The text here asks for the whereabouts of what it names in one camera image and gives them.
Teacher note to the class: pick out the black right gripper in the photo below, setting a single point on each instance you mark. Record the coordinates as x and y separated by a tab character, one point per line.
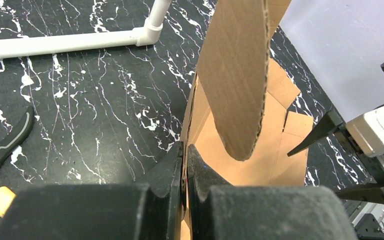
372	190

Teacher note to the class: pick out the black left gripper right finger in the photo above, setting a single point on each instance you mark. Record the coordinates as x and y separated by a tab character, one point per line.
219	210

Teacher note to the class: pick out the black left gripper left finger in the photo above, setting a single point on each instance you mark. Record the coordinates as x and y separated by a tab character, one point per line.
146	209

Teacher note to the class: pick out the brown cardboard box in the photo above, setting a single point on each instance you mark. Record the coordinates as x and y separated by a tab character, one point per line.
237	114

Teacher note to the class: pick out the orange pink marker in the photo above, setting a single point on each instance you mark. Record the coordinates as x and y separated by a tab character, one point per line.
6	198

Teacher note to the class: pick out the black grey pliers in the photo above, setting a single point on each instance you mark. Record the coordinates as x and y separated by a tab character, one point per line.
17	135

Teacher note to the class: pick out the black front mounting rail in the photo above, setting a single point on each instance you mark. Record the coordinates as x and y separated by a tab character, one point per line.
366	218

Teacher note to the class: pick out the white PVC pipe frame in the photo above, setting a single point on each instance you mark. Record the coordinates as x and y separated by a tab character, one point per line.
148	34

